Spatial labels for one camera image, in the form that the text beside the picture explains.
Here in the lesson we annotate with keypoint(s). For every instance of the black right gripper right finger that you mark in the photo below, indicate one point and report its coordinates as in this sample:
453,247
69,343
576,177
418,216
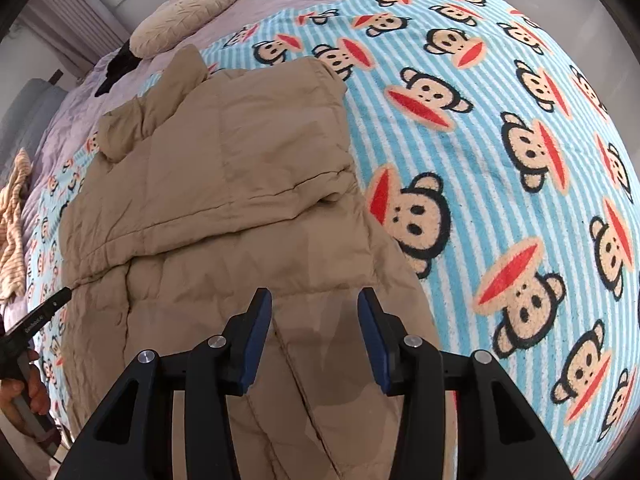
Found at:
499,434

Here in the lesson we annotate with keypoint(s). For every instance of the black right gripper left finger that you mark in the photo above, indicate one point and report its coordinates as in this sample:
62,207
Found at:
129,435

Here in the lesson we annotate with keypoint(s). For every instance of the tan puffer jacket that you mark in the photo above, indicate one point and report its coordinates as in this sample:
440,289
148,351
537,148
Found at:
206,188

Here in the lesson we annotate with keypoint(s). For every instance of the person's left hand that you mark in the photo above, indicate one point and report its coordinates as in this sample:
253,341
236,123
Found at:
11,389

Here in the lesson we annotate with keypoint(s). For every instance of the beige striped garment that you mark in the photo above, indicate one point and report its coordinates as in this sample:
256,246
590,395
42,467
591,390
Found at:
12,264

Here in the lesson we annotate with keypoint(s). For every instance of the grey padded headboard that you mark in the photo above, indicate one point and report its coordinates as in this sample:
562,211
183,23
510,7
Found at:
26,120

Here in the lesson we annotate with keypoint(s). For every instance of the blue monkey print blanket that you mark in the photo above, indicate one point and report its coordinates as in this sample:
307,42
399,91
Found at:
522,228

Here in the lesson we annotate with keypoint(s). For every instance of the black garment on bed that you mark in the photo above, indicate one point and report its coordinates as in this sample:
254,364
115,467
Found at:
123,63

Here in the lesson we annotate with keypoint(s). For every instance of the cream fluffy pillow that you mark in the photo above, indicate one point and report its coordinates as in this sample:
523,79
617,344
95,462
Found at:
171,22

